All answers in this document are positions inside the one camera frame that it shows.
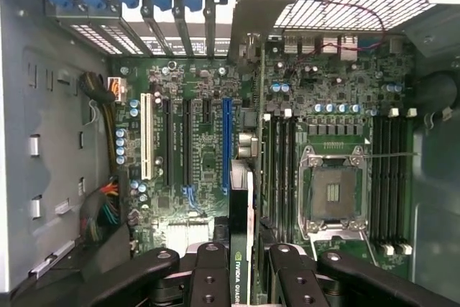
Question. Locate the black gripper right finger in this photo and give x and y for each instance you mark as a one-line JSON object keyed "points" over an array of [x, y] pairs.
{"points": [[298, 282]]}

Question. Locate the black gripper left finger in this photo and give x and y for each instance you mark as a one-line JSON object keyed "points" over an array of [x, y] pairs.
{"points": [[210, 278]]}

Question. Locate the green motherboard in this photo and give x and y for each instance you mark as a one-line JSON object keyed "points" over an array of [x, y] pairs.
{"points": [[205, 156]]}

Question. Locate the blue expansion slot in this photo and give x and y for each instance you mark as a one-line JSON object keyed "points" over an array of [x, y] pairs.
{"points": [[226, 145]]}

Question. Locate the long black expansion slot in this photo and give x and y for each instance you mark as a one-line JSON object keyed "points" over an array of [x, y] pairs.
{"points": [[167, 141], [187, 145]]}

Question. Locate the white PCI expansion slot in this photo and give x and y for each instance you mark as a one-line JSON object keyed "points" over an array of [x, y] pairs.
{"points": [[146, 138]]}

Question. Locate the thin metal locking lever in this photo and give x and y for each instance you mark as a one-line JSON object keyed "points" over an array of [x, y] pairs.
{"points": [[391, 156]]}

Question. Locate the short black expansion slot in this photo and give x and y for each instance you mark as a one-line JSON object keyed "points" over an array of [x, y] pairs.
{"points": [[207, 111]]}

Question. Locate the white power connector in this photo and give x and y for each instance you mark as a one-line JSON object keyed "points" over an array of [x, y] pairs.
{"points": [[116, 88]]}

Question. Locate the grey metal PC case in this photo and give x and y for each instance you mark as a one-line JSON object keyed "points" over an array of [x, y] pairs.
{"points": [[54, 123]]}

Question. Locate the black rounded plastic part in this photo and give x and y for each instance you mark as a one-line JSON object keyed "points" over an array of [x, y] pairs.
{"points": [[435, 93]]}

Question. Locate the rear port block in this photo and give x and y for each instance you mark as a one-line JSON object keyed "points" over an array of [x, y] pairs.
{"points": [[309, 46]]}

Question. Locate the black service label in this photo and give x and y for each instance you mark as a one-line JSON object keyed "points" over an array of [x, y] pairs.
{"points": [[161, 45]]}

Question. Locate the perforated metal slot cover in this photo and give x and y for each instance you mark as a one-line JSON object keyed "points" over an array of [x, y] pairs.
{"points": [[90, 37], [124, 39]]}

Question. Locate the CPU socket with metal frame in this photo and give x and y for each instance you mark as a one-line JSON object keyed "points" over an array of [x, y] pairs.
{"points": [[334, 192]]}

